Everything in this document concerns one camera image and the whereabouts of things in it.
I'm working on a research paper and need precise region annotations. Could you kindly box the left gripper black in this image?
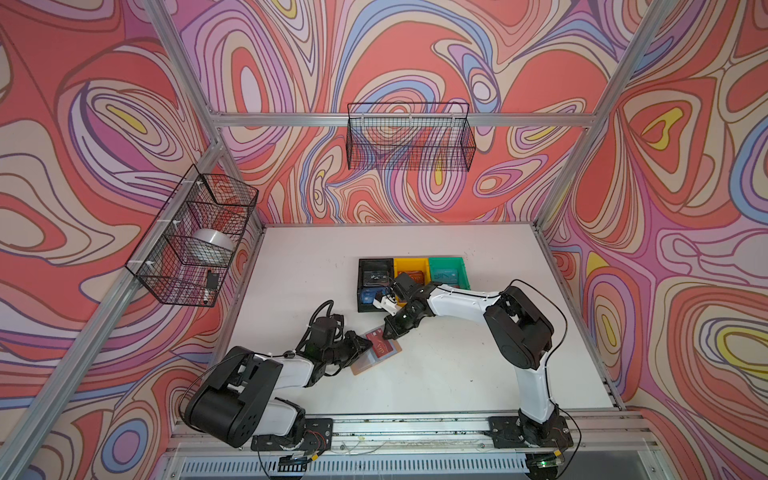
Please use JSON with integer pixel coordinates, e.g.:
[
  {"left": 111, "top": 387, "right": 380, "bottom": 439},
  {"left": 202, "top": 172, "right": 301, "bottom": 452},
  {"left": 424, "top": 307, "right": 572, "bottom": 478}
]
[{"left": 320, "top": 331, "right": 373, "bottom": 369}]

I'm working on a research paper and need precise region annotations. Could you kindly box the tan leather card holder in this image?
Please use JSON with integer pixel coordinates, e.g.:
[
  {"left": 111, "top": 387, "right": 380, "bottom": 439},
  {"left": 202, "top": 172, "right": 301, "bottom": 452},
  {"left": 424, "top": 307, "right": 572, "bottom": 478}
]
[{"left": 350, "top": 326, "right": 402, "bottom": 376}]

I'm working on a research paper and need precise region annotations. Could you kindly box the blue VIP credit card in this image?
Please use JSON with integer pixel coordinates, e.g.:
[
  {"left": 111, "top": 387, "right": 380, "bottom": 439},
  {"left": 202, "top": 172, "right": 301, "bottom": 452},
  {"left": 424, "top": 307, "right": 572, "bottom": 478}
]
[{"left": 360, "top": 288, "right": 387, "bottom": 305}]

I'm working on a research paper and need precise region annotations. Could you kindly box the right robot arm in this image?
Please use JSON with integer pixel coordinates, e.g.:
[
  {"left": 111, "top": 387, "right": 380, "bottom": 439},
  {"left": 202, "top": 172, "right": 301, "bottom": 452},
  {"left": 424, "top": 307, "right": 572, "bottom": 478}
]
[{"left": 373, "top": 274, "right": 565, "bottom": 448}]

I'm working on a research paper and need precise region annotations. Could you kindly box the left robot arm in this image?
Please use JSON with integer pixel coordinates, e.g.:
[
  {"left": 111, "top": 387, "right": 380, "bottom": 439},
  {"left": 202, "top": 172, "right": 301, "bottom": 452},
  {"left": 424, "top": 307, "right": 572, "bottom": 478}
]
[{"left": 180, "top": 300, "right": 373, "bottom": 450}]

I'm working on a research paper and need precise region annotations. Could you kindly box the black card in bin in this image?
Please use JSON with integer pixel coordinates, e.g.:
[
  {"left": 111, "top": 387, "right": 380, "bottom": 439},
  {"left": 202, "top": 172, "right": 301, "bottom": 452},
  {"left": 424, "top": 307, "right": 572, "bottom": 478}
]
[{"left": 362, "top": 270, "right": 391, "bottom": 287}]

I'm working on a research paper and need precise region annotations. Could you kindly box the teal card in green bin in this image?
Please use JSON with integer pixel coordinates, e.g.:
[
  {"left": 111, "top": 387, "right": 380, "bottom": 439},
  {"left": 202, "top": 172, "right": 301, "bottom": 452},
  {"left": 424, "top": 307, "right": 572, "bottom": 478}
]
[{"left": 431, "top": 268, "right": 460, "bottom": 285}]

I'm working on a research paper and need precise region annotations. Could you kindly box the black storage bin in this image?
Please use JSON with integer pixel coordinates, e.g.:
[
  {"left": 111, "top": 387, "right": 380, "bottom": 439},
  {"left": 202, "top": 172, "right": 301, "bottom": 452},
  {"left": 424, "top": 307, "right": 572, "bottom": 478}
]
[{"left": 356, "top": 257, "right": 394, "bottom": 313}]

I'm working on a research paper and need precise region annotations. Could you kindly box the yellow storage bin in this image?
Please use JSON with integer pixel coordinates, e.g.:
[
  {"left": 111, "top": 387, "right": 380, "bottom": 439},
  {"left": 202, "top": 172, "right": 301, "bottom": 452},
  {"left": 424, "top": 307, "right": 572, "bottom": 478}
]
[{"left": 393, "top": 257, "right": 431, "bottom": 285}]

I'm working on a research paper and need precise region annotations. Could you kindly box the green storage bin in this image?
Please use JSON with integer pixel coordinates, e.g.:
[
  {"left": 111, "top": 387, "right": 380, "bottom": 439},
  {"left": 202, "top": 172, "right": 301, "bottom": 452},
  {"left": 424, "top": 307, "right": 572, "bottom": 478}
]
[{"left": 428, "top": 257, "right": 471, "bottom": 290}]

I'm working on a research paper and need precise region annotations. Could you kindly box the small black device in basket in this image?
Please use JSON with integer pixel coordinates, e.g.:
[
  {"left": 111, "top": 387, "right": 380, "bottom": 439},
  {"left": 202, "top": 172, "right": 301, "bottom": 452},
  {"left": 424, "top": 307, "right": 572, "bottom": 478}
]
[{"left": 205, "top": 270, "right": 220, "bottom": 295}]

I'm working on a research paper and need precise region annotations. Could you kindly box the grey tape roll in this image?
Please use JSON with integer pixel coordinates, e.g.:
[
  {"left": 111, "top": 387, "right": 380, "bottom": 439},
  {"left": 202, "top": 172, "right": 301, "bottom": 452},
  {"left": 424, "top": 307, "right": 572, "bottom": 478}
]
[{"left": 189, "top": 228, "right": 235, "bottom": 267}]

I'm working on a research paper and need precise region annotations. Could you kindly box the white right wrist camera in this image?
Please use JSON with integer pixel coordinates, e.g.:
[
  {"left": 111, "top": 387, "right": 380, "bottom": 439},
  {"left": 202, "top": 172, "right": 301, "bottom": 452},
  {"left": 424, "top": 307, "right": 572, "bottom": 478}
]
[{"left": 373, "top": 294, "right": 400, "bottom": 316}]

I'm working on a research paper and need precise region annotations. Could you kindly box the aluminium front rail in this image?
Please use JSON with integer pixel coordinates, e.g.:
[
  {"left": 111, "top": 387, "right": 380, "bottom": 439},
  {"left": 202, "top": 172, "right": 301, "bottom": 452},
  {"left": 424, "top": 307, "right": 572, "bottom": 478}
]
[{"left": 161, "top": 410, "right": 661, "bottom": 463}]

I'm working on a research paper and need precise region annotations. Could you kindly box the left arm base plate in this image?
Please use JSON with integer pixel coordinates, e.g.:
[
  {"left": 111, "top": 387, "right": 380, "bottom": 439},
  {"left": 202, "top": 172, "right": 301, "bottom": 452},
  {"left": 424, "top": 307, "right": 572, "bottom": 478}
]
[{"left": 251, "top": 417, "right": 334, "bottom": 454}]

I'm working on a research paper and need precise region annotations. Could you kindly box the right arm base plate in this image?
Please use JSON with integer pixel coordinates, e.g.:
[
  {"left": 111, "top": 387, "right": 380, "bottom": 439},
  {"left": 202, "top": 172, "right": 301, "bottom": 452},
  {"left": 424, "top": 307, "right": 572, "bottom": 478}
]
[{"left": 486, "top": 415, "right": 574, "bottom": 450}]

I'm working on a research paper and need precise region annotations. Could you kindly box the left wall wire basket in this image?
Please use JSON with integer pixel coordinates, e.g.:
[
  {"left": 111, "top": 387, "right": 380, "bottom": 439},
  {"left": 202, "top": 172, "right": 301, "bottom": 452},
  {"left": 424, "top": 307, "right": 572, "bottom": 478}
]
[{"left": 125, "top": 166, "right": 259, "bottom": 307}]

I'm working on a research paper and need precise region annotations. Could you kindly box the wall wire basket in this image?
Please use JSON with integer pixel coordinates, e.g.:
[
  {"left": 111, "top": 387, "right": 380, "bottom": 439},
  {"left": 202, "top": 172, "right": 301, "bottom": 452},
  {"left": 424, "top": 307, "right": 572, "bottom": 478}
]
[
  {"left": 125, "top": 166, "right": 259, "bottom": 307},
  {"left": 346, "top": 100, "right": 476, "bottom": 172}
]

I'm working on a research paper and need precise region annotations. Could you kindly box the back wall wire basket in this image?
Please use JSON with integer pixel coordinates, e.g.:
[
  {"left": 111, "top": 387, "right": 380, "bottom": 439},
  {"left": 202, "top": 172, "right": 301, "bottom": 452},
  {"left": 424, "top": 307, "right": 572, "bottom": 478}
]
[{"left": 346, "top": 100, "right": 476, "bottom": 172}]

